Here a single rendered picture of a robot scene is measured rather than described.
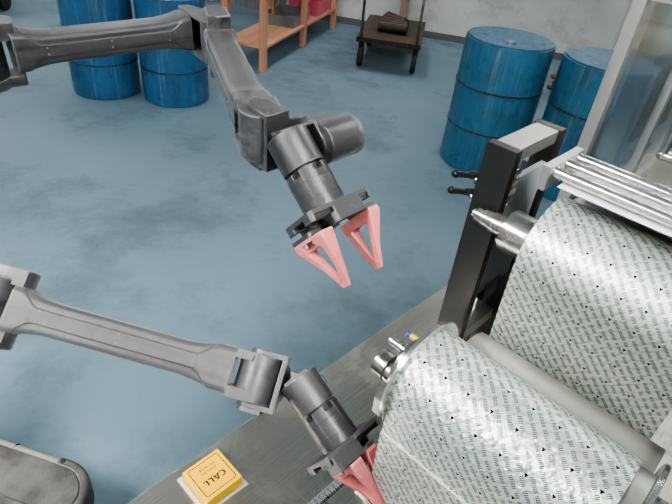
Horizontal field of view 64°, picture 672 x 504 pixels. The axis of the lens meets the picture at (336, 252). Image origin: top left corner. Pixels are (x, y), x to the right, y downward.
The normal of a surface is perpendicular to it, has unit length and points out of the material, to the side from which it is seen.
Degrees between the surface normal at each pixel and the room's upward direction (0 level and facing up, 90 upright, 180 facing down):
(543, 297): 92
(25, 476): 0
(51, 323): 43
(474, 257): 90
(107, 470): 0
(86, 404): 0
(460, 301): 90
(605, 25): 90
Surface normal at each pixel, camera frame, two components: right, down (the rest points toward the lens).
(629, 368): -0.71, 0.38
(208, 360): 0.11, -0.18
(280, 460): 0.09, -0.81
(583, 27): -0.27, 0.54
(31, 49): 0.60, 0.53
